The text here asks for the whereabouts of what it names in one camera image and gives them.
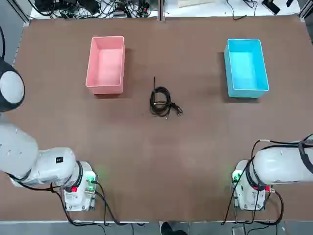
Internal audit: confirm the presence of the pink plastic box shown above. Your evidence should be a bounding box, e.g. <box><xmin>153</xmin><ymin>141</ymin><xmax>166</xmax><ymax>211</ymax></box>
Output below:
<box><xmin>85</xmin><ymin>36</ymin><xmax>126</xmax><ymax>95</ymax></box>

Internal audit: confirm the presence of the blue plastic box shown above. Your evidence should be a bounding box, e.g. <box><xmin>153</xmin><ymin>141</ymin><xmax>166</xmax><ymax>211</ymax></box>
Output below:
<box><xmin>224</xmin><ymin>38</ymin><xmax>270</xmax><ymax>99</ymax></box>

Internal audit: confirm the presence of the aluminium post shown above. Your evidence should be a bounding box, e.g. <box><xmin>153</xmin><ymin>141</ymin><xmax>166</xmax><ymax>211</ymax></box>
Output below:
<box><xmin>158</xmin><ymin>0</ymin><xmax>166</xmax><ymax>23</ymax></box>

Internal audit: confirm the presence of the person's black shoe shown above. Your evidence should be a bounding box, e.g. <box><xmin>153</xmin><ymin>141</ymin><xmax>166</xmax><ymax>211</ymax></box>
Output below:
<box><xmin>161</xmin><ymin>221</ymin><xmax>188</xmax><ymax>235</ymax></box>

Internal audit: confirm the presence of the black base cable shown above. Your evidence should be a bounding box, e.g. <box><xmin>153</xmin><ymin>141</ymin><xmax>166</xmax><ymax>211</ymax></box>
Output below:
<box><xmin>221</xmin><ymin>186</ymin><xmax>285</xmax><ymax>226</ymax></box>
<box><xmin>50</xmin><ymin>181</ymin><xmax>149</xmax><ymax>226</ymax></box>

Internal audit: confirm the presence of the black left base cable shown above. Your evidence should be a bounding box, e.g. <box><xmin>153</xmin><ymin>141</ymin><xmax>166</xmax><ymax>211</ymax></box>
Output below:
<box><xmin>50</xmin><ymin>181</ymin><xmax>149</xmax><ymax>226</ymax></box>

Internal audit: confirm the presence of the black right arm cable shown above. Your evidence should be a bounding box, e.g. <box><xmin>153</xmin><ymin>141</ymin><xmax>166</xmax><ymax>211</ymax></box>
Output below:
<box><xmin>246</xmin><ymin>134</ymin><xmax>313</xmax><ymax>191</ymax></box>

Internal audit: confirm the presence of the black adapter cable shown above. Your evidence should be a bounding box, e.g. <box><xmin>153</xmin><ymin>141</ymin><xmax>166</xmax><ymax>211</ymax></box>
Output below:
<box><xmin>225</xmin><ymin>0</ymin><xmax>248</xmax><ymax>21</ymax></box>

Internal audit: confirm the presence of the black cable bundle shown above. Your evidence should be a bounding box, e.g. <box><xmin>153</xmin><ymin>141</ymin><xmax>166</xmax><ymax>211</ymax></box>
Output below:
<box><xmin>56</xmin><ymin>0</ymin><xmax>157</xmax><ymax>19</ymax></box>

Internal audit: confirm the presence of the black right base cable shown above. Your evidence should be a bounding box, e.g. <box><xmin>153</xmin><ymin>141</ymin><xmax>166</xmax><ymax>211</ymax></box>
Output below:
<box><xmin>221</xmin><ymin>186</ymin><xmax>285</xmax><ymax>226</ymax></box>

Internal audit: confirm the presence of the black electronics box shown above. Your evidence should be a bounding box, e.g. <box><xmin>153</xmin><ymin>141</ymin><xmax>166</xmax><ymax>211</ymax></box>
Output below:
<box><xmin>34</xmin><ymin>0</ymin><xmax>59</xmax><ymax>12</ymax></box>

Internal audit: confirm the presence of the aluminium frame rail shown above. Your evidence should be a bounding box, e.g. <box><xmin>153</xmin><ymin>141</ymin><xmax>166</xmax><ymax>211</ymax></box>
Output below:
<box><xmin>18</xmin><ymin>0</ymin><xmax>32</xmax><ymax>24</ymax></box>
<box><xmin>298</xmin><ymin>0</ymin><xmax>313</xmax><ymax>25</ymax></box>

